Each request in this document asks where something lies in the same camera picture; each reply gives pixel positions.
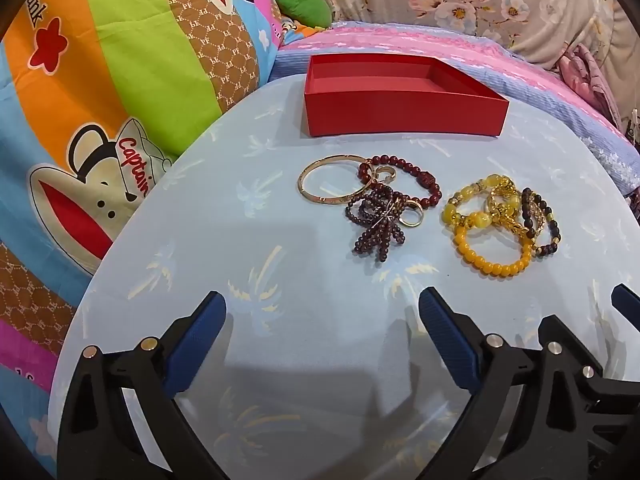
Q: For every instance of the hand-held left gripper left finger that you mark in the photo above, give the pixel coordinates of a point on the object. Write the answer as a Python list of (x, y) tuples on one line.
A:
[(195, 340)]

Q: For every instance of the red cardboard box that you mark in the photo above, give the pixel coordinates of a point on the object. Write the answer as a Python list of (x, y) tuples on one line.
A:
[(400, 115)]

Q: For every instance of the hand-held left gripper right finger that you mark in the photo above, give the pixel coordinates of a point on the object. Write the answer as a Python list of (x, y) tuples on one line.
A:
[(445, 335)]

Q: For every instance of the gold bangle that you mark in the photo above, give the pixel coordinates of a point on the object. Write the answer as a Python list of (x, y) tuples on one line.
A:
[(300, 183)]

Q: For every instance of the green plush pillow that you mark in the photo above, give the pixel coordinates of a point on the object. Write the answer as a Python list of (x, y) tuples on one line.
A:
[(300, 0)]

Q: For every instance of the pink crumpled cloth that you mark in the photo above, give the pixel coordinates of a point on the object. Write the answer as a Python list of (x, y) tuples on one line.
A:
[(585, 80)]

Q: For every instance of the garnet bead bow ornament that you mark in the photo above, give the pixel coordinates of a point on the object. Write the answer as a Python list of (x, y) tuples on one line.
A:
[(380, 215)]

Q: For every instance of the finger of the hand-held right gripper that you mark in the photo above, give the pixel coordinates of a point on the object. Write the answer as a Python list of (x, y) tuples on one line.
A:
[(615, 392), (629, 299)]

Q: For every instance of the colourful monkey print quilt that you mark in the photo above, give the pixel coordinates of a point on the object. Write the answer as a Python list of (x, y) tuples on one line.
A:
[(125, 60)]

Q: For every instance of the pink and blue striped blanket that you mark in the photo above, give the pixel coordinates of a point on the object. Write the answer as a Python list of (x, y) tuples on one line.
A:
[(525, 60)]

